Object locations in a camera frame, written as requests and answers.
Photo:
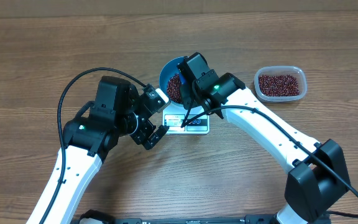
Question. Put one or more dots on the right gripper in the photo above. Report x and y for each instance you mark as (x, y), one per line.
(187, 90)

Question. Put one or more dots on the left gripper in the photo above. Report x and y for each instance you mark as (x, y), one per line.
(148, 127)

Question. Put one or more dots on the blue plastic measuring scoop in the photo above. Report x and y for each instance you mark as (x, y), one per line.
(181, 75)

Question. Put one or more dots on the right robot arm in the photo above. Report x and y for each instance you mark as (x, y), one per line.
(317, 175)

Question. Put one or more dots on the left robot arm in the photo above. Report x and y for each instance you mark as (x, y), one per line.
(118, 110)

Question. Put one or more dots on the red beans in bowl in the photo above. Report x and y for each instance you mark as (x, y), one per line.
(173, 88)

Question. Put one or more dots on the white digital kitchen scale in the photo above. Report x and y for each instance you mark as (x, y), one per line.
(174, 115)

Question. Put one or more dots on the blue metal bowl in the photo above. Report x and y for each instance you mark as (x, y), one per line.
(167, 72)

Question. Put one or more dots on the red adzuki beans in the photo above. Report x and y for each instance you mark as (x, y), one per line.
(281, 85)

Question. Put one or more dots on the clear plastic container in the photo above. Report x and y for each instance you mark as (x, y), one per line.
(281, 70)

